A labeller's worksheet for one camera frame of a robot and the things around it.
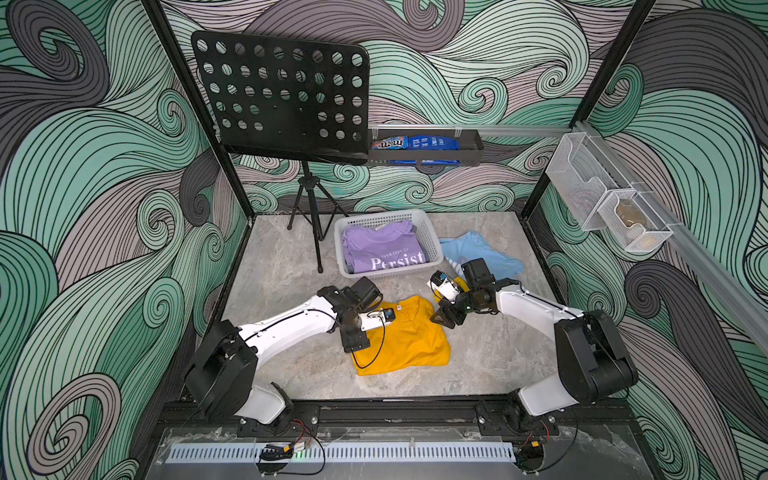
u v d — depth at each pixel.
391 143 0.91
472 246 1.09
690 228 0.61
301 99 0.67
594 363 0.44
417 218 1.09
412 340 0.85
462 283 0.80
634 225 0.65
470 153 0.95
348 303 0.60
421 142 0.92
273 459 0.69
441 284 0.79
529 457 0.68
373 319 0.73
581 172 0.93
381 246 1.05
